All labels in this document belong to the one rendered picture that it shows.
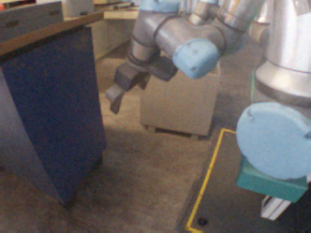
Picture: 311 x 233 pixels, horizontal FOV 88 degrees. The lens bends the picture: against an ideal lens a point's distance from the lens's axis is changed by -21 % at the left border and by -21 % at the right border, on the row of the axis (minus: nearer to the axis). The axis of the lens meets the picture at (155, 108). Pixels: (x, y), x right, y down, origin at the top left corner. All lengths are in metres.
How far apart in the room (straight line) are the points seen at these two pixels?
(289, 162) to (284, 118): 0.06
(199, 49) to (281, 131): 0.18
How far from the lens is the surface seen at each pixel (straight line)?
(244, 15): 0.42
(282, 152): 0.25
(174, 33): 0.35
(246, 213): 0.87
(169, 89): 1.32
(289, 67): 0.24
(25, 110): 0.70
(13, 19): 0.60
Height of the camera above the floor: 1.04
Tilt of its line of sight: 34 degrees down
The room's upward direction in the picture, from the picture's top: 2 degrees clockwise
